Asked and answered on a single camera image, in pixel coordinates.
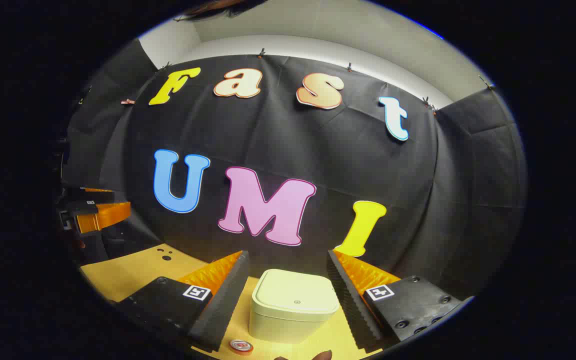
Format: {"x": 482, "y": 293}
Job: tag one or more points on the pale green desktop garbage bin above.
{"x": 293, "y": 305}

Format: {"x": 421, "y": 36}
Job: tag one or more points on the copper cloth clip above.
{"x": 128, "y": 101}

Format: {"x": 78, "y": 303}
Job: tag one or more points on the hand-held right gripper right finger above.
{"x": 350, "y": 305}

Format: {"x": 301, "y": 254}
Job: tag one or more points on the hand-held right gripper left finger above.
{"x": 220, "y": 305}

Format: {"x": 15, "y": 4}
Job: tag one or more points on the wooden desktop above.
{"x": 133, "y": 275}

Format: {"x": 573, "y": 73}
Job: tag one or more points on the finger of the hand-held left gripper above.
{"x": 93, "y": 196}
{"x": 108, "y": 215}

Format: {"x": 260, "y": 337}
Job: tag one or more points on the black backdrop cloth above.
{"x": 318, "y": 150}

